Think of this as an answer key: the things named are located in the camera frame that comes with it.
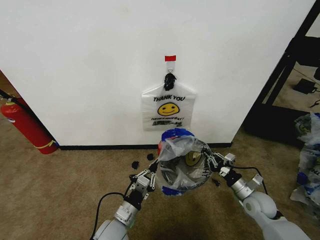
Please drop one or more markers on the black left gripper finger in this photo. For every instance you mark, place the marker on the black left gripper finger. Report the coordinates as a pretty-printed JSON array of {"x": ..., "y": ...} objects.
[
  {"x": 152, "y": 182},
  {"x": 143, "y": 173}
]

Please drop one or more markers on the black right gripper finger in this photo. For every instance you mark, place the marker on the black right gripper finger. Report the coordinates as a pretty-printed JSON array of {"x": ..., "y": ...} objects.
[
  {"x": 211, "y": 162},
  {"x": 219, "y": 158}
]

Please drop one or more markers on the clear smiley plastic bag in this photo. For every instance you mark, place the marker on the clear smiley plastic bag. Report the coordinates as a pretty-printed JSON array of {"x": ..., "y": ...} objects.
[{"x": 186, "y": 160}]

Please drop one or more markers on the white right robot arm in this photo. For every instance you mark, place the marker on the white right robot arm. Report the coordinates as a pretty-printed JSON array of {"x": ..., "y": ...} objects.
[{"x": 262, "y": 212}]

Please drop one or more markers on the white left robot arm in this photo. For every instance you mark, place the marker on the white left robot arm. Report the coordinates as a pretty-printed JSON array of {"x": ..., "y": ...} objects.
[{"x": 112, "y": 228}]

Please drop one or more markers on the black trash bin blue tape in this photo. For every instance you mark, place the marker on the black trash bin blue tape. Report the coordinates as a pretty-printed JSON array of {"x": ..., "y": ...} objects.
[{"x": 172, "y": 175}]

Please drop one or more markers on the clear smiley thank-you bag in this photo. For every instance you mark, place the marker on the clear smiley thank-you bag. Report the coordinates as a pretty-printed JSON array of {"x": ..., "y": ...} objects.
[{"x": 168, "y": 110}]

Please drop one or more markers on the black bag knot clip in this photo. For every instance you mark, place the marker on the black bag knot clip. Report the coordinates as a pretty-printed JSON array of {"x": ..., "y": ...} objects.
[{"x": 170, "y": 80}]

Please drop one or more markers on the crumpled smiley plastic bag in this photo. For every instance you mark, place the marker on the crumpled smiley plastic bag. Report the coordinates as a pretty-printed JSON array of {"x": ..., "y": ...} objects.
[{"x": 308, "y": 127}]

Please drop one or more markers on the black scrap on carpet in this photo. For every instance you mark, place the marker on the black scrap on carpet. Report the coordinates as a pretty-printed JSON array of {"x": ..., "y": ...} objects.
[
  {"x": 150, "y": 157},
  {"x": 135, "y": 164},
  {"x": 216, "y": 182}
]

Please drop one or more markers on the black baseboard strip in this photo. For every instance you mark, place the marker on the black baseboard strip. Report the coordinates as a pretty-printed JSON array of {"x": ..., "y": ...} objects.
[{"x": 110, "y": 147}]

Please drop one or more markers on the pile of plastic bags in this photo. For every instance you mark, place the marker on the pile of plastic bags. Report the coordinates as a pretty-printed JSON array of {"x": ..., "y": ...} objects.
[{"x": 308, "y": 175}]

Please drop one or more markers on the black power adapter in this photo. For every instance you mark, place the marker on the black power adapter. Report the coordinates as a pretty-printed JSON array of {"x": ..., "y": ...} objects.
[{"x": 303, "y": 86}]

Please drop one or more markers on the red fire extinguisher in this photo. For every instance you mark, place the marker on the red fire extinguisher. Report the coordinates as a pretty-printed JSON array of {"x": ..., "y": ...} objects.
[{"x": 27, "y": 127}]

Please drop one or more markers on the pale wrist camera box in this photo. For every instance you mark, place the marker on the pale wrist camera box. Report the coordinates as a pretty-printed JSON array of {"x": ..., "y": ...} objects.
[
  {"x": 230, "y": 159},
  {"x": 141, "y": 183}
]

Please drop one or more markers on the black metal rack frame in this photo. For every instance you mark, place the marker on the black metal rack frame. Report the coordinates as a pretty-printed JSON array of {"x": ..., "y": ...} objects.
[{"x": 272, "y": 112}]

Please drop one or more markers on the clear wall hook red tape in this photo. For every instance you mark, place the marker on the clear wall hook red tape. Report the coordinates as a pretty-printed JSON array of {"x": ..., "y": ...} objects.
[{"x": 170, "y": 62}]

